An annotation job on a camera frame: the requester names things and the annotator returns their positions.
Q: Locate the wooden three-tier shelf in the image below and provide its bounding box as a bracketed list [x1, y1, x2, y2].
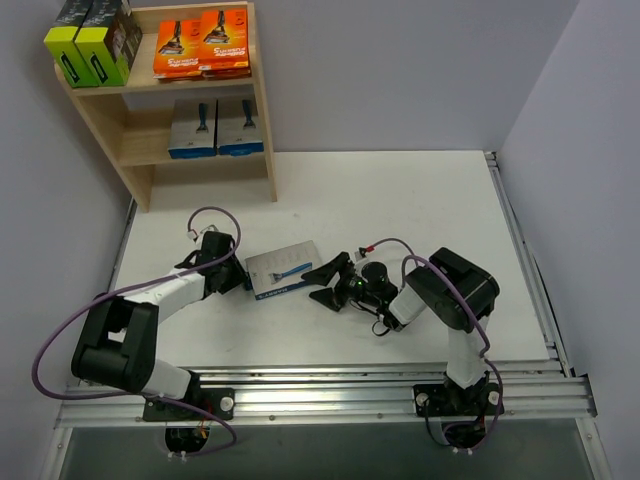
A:
[54, 1, 276, 210]

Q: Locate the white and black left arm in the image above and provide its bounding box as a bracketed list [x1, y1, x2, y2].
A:
[71, 231, 246, 419]

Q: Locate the grey blue razor pack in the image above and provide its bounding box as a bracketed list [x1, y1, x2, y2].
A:
[246, 241, 322, 300]
[216, 97, 264, 156]
[168, 99, 217, 160]

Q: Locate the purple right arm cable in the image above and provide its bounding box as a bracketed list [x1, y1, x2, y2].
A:
[367, 237, 504, 451]

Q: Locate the orange razor box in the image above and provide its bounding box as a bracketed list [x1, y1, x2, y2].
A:
[202, 68, 251, 80]
[153, 19, 202, 80]
[198, 7, 249, 71]

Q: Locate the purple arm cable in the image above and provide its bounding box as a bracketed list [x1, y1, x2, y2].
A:
[367, 237, 504, 451]
[31, 205, 243, 457]

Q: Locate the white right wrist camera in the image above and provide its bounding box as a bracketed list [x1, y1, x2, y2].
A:
[354, 245, 376, 262]

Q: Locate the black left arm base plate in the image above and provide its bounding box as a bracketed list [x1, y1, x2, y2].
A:
[142, 387, 235, 422]

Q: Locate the black green razor box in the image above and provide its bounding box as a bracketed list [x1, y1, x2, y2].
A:
[44, 0, 98, 88]
[74, 0, 143, 87]

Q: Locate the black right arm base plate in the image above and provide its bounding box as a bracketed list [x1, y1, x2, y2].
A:
[413, 381, 504, 417]

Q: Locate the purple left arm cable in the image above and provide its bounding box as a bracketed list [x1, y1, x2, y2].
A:
[31, 205, 243, 457]

